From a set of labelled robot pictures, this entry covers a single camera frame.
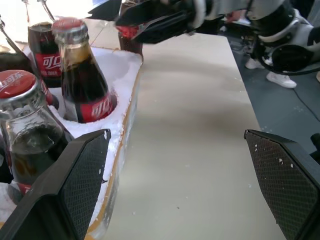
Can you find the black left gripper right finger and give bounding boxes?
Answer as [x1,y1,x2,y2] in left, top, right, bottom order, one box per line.
[243,129,320,240]

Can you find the white foam bottle crate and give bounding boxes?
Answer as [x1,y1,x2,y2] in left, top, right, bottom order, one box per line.
[0,41,145,240]

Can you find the white sneaker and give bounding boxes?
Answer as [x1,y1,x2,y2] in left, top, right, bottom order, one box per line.
[265,71,298,89]
[244,56,266,70]

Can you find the glass cola bottle red cap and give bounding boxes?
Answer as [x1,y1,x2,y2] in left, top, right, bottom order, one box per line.
[0,70,75,198]
[51,17,119,125]

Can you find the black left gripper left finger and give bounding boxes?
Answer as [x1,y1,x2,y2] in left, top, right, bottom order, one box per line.
[0,128,112,240]

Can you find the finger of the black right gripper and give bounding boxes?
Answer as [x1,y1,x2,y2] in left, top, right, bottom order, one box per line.
[114,9,193,45]
[87,0,187,20]

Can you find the glass cola bottle red label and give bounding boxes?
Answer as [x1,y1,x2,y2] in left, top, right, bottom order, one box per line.
[23,0,63,89]
[115,0,149,62]

